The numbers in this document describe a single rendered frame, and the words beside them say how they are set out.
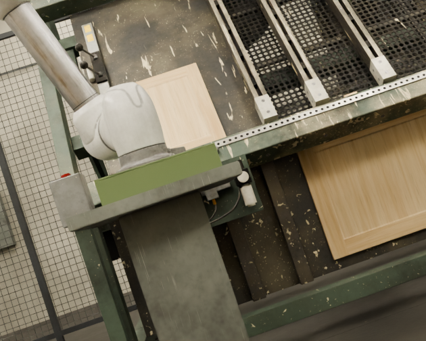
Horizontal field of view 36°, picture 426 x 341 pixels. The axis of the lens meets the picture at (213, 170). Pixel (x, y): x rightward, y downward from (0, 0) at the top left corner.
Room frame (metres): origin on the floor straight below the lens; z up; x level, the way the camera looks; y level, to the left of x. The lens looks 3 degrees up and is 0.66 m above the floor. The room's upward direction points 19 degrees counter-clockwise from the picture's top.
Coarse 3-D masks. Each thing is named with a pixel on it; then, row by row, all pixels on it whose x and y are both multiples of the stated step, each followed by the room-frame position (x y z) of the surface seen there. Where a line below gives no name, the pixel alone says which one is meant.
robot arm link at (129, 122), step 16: (112, 96) 1.96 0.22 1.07; (128, 96) 1.95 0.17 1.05; (144, 96) 1.98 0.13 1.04; (112, 112) 1.95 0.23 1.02; (128, 112) 1.94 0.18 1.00; (144, 112) 1.95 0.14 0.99; (112, 128) 1.96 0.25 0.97; (128, 128) 1.94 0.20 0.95; (144, 128) 1.95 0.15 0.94; (160, 128) 2.00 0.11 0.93; (112, 144) 2.01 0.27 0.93; (128, 144) 1.94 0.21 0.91; (144, 144) 1.94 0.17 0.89
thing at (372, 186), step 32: (384, 128) 2.91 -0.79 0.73; (416, 128) 2.92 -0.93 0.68; (320, 160) 2.90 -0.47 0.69; (352, 160) 2.91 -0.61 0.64; (384, 160) 2.91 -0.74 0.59; (416, 160) 2.92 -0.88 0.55; (320, 192) 2.89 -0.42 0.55; (352, 192) 2.90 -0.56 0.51; (384, 192) 2.91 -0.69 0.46; (416, 192) 2.92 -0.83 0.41; (352, 224) 2.90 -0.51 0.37; (384, 224) 2.91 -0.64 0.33; (416, 224) 2.91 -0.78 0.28
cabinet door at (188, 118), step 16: (192, 64) 2.97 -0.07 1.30; (144, 80) 2.96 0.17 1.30; (160, 80) 2.95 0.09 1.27; (176, 80) 2.94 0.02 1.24; (192, 80) 2.92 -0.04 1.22; (160, 96) 2.90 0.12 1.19; (176, 96) 2.89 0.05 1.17; (192, 96) 2.88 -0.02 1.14; (208, 96) 2.86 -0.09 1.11; (160, 112) 2.85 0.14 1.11; (176, 112) 2.84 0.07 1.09; (192, 112) 2.83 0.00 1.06; (208, 112) 2.81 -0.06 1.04; (176, 128) 2.79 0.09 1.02; (192, 128) 2.78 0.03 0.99; (208, 128) 2.77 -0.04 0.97; (176, 144) 2.75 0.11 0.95; (192, 144) 2.73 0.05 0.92
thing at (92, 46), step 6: (90, 24) 3.18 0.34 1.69; (84, 30) 3.16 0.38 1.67; (90, 42) 3.11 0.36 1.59; (96, 42) 3.10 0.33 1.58; (90, 48) 3.09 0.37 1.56; (96, 48) 3.08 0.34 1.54; (102, 60) 3.07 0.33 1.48; (102, 84) 2.95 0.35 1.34; (108, 84) 2.95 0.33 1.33; (102, 90) 2.93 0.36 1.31
